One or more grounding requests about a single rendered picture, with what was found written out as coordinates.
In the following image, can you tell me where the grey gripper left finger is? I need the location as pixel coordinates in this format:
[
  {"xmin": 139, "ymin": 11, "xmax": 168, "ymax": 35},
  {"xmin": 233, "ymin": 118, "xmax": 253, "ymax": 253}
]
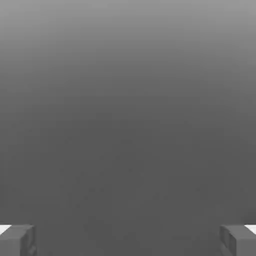
[{"xmin": 0, "ymin": 223, "xmax": 38, "ymax": 256}]

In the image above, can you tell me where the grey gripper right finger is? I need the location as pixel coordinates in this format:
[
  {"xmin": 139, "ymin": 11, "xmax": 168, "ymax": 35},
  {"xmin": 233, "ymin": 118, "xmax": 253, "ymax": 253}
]
[{"xmin": 218, "ymin": 223, "xmax": 256, "ymax": 256}]

